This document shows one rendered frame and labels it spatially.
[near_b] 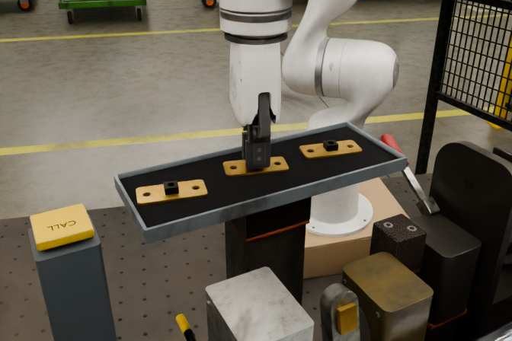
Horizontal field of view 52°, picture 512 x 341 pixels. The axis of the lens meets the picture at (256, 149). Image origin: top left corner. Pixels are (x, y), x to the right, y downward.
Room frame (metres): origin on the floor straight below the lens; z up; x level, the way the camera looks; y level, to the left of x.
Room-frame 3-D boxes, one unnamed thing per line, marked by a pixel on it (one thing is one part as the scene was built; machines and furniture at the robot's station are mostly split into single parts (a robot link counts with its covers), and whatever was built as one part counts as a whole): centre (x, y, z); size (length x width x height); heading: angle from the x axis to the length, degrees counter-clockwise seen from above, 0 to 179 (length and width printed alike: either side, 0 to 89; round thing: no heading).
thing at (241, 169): (0.62, 0.00, 1.17); 0.08 x 0.04 x 0.01; 101
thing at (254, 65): (0.62, 0.00, 1.29); 0.10 x 0.07 x 0.11; 11
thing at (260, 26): (0.62, 0.00, 1.36); 0.09 x 0.08 x 0.03; 11
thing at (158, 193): (0.55, 0.10, 1.17); 0.08 x 0.04 x 0.01; 105
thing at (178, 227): (0.61, -0.01, 1.16); 0.37 x 0.14 x 0.02; 117
